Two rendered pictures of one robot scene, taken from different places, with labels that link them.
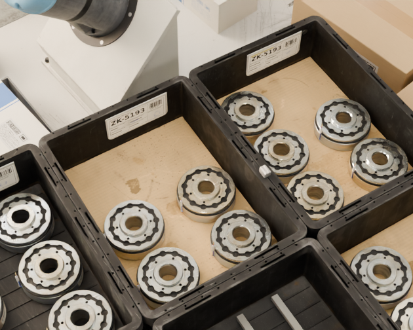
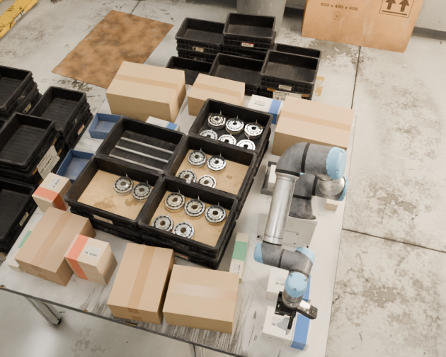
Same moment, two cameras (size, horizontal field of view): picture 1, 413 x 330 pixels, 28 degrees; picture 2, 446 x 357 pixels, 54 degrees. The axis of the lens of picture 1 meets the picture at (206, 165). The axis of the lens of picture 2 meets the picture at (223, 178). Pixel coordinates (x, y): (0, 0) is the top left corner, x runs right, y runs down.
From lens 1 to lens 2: 213 cm
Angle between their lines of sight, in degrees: 68
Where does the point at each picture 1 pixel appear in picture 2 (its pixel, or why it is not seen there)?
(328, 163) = (179, 219)
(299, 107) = (202, 233)
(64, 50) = not seen: hidden behind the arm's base
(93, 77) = not seen: hidden behind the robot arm
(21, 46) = (326, 220)
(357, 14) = (209, 280)
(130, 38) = not seen: hidden behind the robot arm
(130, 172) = (233, 180)
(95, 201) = (234, 166)
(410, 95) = (167, 255)
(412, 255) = (136, 207)
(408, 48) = (179, 277)
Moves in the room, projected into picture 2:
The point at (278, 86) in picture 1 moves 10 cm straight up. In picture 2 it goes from (215, 236) to (215, 225)
